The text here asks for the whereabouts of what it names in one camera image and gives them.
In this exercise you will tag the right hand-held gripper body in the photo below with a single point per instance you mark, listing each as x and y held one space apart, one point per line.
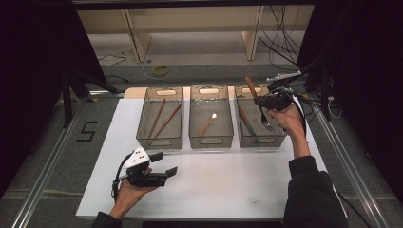
280 99

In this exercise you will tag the white table sheet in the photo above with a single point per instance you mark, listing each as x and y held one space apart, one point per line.
206 183

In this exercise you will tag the light wooden shelf unit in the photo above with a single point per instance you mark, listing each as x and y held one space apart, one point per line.
141 41

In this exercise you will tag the smoky clear plastic bin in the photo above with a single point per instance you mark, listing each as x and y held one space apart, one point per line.
145 141
221 126
247 142

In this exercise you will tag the yellow tape roll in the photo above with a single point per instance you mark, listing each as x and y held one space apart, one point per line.
154 71

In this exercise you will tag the tan wooden board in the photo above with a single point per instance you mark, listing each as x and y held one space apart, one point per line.
134 93

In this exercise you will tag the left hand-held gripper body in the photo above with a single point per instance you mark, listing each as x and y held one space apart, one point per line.
139 164

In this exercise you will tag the aluminium rail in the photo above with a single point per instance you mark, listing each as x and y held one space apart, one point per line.
47 171
348 171

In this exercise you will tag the person's right hand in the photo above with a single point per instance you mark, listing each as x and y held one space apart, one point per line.
291 122

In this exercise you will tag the black metal stand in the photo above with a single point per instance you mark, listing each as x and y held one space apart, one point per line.
67 104

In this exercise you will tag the brown wooden chopstick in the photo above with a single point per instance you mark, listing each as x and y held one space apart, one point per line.
166 123
157 118

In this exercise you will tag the black curtain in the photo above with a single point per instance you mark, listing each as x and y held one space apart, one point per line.
31 63
364 63

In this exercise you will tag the white device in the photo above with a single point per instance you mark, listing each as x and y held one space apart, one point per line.
282 76

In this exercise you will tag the person's left hand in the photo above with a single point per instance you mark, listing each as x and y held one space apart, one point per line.
128 198

